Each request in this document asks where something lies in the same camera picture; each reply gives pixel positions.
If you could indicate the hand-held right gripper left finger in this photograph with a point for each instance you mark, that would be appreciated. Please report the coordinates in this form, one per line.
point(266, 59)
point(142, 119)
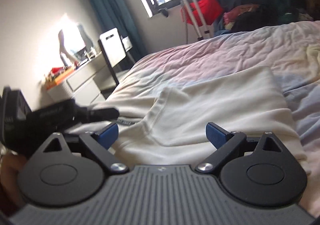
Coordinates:
point(108, 134)

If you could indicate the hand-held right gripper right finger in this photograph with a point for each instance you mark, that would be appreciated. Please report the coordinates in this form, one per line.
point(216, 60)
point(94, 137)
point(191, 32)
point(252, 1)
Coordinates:
point(216, 134)

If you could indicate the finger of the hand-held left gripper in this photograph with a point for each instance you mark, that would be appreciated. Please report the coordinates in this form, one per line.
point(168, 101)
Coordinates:
point(100, 113)

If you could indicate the cream zip-up sweatshirt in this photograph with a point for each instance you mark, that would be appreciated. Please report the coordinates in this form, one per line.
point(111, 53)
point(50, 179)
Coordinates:
point(212, 99)

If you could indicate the person's left hand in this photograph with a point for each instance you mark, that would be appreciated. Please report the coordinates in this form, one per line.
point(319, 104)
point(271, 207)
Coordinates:
point(12, 175)

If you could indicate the light grey dressing desk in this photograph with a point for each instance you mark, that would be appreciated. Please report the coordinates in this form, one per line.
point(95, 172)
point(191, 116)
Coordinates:
point(85, 77)

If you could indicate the orange flat box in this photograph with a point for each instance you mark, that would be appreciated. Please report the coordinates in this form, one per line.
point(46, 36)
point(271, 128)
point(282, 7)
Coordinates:
point(61, 78)

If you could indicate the white-backed chair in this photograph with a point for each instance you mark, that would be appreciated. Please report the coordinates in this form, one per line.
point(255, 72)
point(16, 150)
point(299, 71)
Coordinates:
point(112, 44)

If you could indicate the vanity mirror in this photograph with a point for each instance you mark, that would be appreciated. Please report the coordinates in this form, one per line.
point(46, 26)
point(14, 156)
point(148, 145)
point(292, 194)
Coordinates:
point(72, 37)

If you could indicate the pastel bed cover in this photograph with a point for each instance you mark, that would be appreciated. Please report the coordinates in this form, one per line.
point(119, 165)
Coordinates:
point(225, 49)

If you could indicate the pink garment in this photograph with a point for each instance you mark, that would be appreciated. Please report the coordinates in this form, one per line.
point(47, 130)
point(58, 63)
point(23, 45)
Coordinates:
point(240, 13)

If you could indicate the black garment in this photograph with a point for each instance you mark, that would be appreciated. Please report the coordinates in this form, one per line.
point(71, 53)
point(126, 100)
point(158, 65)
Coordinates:
point(262, 18)

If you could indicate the red garment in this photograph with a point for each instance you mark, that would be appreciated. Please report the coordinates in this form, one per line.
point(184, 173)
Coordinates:
point(210, 7)

